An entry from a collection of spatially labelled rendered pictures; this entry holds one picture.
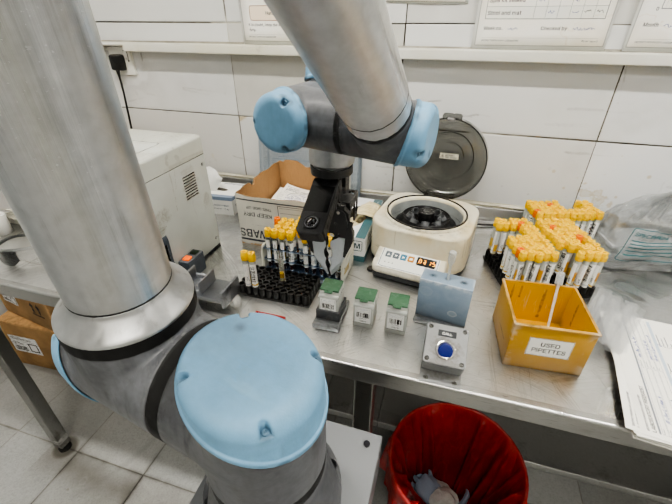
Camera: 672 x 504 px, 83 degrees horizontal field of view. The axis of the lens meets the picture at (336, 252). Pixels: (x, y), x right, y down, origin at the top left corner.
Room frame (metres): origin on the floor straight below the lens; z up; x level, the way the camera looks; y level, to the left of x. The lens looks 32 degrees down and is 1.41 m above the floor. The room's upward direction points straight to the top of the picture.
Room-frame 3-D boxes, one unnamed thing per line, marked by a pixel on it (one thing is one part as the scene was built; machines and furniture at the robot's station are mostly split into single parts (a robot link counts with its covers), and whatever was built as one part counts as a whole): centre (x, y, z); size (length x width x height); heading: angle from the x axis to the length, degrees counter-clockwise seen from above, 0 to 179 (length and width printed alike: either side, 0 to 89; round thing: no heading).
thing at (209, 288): (0.67, 0.32, 0.92); 0.21 x 0.07 x 0.05; 73
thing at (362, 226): (0.94, -0.06, 0.92); 0.24 x 0.12 x 0.10; 163
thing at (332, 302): (0.60, 0.01, 0.92); 0.05 x 0.04 x 0.06; 164
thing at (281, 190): (1.01, 0.11, 0.95); 0.29 x 0.25 x 0.15; 163
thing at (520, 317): (0.52, -0.38, 0.93); 0.13 x 0.13 x 0.10; 78
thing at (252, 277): (0.70, 0.13, 0.93); 0.17 x 0.09 x 0.11; 73
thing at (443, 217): (0.86, -0.23, 0.97); 0.15 x 0.15 x 0.07
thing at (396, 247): (0.85, -0.22, 0.94); 0.30 x 0.24 x 0.12; 154
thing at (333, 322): (0.60, 0.01, 0.89); 0.09 x 0.05 x 0.04; 164
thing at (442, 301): (0.60, -0.22, 0.92); 0.10 x 0.07 x 0.10; 65
